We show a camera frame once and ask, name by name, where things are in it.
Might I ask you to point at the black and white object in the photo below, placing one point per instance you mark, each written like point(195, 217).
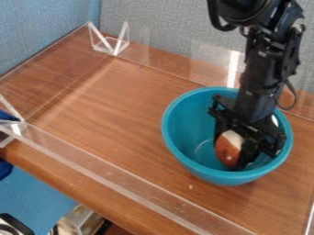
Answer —
point(12, 227)

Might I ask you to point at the clear acrylic front barrier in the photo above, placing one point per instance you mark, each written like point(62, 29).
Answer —
point(137, 205)

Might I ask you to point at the clear acrylic barrier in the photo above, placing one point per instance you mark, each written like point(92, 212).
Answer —
point(155, 73)
point(137, 205)

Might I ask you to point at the clear acrylic left bracket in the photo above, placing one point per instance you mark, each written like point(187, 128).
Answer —
point(10, 121)

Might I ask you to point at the blue plastic bowl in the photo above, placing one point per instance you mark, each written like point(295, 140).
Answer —
point(188, 134)

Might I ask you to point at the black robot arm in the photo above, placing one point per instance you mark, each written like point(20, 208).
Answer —
point(271, 25)

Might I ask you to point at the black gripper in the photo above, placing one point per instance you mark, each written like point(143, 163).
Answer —
point(220, 110)

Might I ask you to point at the clear acrylic corner bracket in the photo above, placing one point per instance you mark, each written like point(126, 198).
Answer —
point(108, 44)

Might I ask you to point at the blue object at left edge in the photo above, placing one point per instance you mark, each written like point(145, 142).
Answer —
point(5, 167)

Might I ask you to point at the clear acrylic back barrier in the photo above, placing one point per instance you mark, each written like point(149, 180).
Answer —
point(155, 73)

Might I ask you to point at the clear plastic box below table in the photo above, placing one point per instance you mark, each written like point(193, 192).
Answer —
point(80, 221)

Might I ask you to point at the brown and white toy mushroom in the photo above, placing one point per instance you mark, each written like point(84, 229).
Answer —
point(264, 132)

